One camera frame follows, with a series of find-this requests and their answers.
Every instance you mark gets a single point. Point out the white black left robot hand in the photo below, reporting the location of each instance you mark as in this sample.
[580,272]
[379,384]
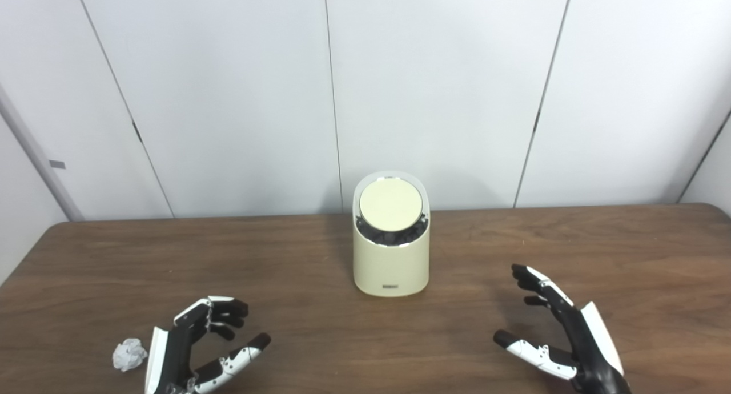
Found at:
[171,354]

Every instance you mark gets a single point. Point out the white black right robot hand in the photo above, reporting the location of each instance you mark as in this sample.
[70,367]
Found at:
[588,348]

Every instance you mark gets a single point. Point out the white paper ball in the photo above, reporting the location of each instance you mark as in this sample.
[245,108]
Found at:
[129,355]

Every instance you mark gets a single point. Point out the cream round bin lid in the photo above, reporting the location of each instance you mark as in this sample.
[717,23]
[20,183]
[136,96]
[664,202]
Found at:
[391,204]

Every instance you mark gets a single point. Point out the cream-colored small trash bin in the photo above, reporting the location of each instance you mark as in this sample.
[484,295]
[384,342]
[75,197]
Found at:
[390,265]

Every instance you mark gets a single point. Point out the black bin liner bag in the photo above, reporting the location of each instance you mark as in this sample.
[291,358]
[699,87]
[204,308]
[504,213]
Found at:
[394,237]

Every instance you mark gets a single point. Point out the small gray wall tag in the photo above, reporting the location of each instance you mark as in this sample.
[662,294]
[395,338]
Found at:
[57,164]

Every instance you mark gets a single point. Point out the black wall panel clip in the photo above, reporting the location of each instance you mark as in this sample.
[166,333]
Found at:
[137,132]

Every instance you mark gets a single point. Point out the gray wall corner post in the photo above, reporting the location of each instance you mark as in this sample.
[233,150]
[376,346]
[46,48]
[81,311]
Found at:
[40,154]

